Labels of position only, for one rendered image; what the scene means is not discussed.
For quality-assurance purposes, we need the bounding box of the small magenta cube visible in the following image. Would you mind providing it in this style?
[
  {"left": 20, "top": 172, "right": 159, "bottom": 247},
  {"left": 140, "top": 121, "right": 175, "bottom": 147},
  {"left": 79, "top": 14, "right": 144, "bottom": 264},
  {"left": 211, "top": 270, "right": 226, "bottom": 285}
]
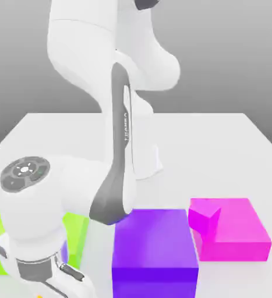
[{"left": 188, "top": 199, "right": 222, "bottom": 243}]

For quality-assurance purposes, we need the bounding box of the large magenta box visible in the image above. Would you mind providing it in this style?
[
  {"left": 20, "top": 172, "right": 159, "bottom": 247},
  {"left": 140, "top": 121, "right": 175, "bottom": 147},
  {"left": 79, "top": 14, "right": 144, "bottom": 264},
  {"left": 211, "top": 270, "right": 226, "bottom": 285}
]
[{"left": 188, "top": 197, "right": 272, "bottom": 262}]

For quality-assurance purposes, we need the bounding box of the large purple box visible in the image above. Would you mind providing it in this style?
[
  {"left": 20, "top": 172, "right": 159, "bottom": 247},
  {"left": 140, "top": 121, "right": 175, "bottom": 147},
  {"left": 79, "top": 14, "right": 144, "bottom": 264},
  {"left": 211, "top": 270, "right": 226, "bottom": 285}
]
[{"left": 111, "top": 208, "right": 200, "bottom": 298}]

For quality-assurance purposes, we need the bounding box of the large green box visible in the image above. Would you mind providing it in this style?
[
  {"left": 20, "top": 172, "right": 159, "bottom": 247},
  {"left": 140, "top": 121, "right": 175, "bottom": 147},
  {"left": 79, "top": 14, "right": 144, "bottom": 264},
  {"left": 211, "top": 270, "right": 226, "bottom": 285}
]
[{"left": 0, "top": 210, "right": 90, "bottom": 277}]

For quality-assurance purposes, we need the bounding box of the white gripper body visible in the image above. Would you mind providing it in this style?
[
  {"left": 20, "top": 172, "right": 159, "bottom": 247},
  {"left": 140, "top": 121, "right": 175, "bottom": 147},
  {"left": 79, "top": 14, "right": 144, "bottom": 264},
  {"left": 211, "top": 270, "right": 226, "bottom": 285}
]
[{"left": 38, "top": 271, "right": 97, "bottom": 298}]

